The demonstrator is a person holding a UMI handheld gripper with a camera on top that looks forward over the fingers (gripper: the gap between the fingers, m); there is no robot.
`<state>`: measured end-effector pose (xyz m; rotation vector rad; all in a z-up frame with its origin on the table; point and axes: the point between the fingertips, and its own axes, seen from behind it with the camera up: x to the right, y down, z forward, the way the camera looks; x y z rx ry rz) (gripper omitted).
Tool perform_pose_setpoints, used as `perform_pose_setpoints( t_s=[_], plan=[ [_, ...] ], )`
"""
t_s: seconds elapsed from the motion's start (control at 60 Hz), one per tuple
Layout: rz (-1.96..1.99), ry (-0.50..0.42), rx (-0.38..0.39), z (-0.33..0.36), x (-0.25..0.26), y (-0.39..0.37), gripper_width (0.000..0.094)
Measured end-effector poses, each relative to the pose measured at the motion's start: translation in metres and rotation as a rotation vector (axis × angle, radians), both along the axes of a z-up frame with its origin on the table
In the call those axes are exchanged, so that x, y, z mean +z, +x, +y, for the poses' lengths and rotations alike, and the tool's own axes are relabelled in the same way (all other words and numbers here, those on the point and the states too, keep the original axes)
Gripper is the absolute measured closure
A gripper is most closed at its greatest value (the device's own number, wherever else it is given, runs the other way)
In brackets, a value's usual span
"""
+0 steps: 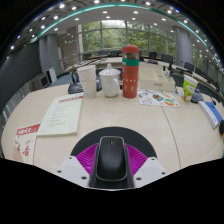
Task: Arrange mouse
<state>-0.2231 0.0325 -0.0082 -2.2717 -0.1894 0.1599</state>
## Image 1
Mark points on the colourful printed leaflet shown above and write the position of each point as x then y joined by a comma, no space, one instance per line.
158,98

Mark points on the green printed paper cup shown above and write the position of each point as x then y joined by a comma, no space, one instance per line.
188,88

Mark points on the white paper cup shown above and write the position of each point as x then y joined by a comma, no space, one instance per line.
88,81

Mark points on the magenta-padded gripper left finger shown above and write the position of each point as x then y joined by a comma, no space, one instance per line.
71,168

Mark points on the dark conference chairs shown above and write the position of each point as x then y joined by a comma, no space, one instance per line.
166,58

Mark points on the black mouse pad with wrist rest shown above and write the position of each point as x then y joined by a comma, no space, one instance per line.
83,140

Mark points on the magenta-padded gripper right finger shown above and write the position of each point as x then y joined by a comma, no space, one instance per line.
148,170

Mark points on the red thermos bottle green band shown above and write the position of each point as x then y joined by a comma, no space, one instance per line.
130,76

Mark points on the white cardboard box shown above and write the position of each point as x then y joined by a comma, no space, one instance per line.
155,81

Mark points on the dark desk microphone unit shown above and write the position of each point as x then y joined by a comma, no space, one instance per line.
197,97
75,88

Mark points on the ceiling lights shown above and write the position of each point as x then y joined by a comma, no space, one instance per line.
61,5

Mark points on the black computer mouse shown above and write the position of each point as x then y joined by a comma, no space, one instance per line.
111,160

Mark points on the red and white leaflet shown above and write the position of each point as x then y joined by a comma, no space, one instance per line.
26,143

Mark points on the cream paper sheet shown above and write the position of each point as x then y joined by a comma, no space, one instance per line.
61,115

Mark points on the white lidded mug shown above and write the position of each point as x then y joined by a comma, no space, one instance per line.
110,83

